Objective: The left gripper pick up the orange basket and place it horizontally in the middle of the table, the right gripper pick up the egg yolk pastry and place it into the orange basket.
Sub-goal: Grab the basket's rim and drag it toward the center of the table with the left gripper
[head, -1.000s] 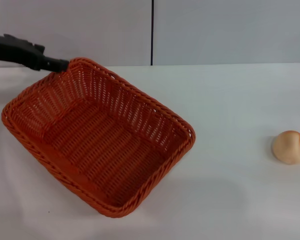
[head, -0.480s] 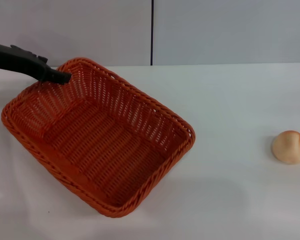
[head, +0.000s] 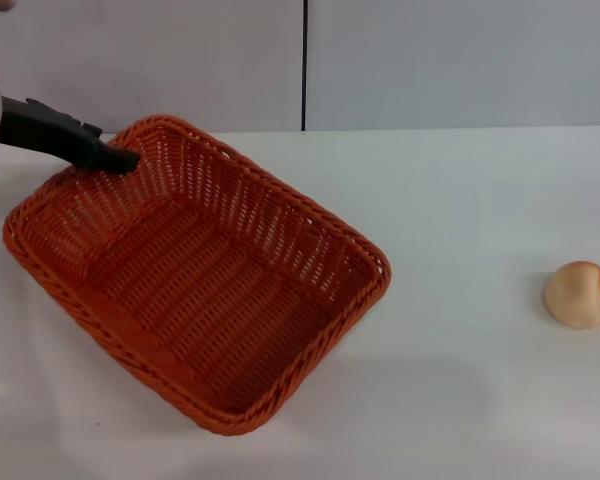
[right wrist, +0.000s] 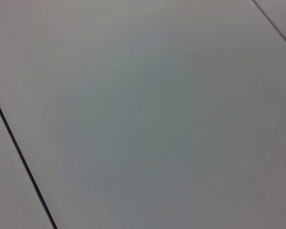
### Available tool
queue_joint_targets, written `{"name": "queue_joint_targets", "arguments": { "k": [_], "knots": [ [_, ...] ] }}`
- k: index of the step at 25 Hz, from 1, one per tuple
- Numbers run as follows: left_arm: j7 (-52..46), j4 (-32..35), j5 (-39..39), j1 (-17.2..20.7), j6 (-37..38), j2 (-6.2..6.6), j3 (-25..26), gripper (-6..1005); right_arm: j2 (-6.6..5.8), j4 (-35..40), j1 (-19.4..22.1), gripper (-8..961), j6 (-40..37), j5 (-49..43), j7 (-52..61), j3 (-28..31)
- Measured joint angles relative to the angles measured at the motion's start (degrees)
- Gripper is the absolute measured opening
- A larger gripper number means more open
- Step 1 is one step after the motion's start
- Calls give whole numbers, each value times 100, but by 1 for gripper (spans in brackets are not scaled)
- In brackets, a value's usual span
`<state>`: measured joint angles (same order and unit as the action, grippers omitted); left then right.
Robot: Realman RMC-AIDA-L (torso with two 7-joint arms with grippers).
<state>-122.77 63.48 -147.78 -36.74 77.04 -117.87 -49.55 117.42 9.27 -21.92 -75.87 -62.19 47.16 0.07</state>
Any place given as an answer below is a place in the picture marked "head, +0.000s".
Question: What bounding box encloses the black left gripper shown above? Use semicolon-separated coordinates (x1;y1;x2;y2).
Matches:
0;96;142;175

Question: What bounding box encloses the orange woven plastic basket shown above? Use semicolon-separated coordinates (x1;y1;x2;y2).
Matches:
1;114;392;436

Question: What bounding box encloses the round tan bread roll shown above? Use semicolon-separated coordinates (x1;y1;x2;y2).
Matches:
543;260;600;330

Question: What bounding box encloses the black vertical wall strip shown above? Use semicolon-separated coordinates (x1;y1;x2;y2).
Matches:
300;0;309;133

